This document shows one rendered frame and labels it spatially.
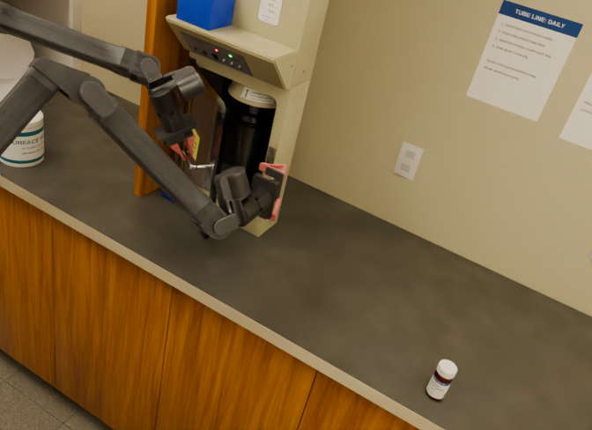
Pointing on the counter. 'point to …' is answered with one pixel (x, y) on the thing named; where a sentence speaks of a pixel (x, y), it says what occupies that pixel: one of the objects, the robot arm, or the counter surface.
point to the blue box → (206, 5)
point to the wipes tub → (26, 145)
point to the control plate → (217, 53)
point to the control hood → (272, 65)
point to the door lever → (195, 162)
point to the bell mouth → (251, 96)
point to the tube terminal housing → (307, 3)
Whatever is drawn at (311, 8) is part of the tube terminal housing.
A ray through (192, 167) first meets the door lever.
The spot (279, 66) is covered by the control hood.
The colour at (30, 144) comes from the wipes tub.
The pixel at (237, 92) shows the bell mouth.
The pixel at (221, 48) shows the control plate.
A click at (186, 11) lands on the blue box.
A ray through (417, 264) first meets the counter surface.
